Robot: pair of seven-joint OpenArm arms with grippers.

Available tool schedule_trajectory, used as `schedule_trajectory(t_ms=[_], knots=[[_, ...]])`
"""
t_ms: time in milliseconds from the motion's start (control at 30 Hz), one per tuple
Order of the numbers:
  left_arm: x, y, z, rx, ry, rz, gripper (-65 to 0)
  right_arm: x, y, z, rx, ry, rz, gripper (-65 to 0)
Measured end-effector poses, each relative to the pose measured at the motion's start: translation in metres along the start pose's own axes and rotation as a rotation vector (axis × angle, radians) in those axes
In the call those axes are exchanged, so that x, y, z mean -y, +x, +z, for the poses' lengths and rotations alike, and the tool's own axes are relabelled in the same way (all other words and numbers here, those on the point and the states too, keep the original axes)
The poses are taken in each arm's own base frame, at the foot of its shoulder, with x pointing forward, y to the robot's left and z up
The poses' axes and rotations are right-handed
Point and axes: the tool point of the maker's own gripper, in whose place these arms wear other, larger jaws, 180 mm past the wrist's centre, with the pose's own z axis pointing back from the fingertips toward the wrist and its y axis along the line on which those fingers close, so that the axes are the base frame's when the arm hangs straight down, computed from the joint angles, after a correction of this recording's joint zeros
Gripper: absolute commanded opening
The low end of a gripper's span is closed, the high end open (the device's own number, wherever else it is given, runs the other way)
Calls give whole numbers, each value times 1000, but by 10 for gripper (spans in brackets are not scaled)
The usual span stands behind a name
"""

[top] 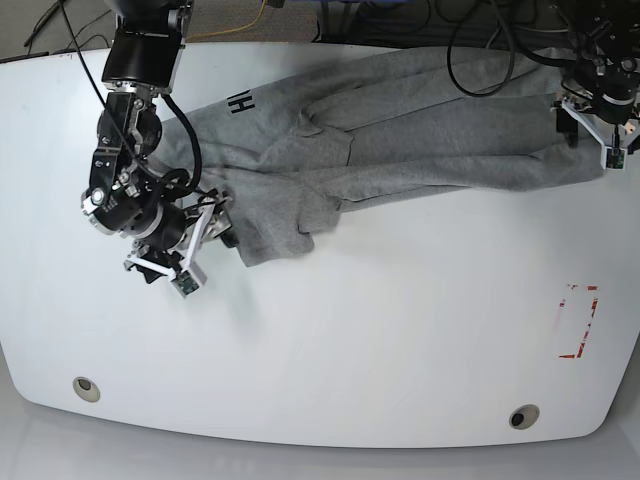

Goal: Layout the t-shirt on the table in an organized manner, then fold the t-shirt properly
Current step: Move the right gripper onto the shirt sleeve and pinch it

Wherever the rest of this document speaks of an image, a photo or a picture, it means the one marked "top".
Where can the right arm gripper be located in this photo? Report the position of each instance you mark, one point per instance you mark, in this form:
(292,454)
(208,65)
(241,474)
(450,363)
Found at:
(167,236)

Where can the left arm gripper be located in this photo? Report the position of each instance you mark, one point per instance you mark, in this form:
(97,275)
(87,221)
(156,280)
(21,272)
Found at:
(621,139)

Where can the grey t-shirt with black lettering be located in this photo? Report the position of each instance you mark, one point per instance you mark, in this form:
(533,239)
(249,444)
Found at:
(297,153)

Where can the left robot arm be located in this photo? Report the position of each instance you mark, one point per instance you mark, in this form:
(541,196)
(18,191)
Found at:
(600,81)

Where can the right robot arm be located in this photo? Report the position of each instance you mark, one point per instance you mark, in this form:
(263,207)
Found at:
(148,41)

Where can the red tape rectangle marking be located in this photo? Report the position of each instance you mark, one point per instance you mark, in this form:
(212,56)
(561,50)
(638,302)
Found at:
(575,315)

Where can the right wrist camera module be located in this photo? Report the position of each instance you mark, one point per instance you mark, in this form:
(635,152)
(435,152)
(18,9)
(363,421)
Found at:
(189,281)

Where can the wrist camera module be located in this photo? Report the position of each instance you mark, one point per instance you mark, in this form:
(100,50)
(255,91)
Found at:
(613,158)
(189,281)

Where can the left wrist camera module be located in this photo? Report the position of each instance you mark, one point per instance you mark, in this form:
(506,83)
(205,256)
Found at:
(613,158)

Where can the left table cable grommet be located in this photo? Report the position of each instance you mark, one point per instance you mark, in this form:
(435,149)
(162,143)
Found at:
(86,390)

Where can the table cable grommet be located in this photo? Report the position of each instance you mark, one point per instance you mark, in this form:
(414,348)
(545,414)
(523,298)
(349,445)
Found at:
(524,417)
(86,390)

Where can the right table cable grommet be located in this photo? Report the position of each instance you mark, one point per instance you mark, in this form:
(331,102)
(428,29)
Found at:
(524,417)

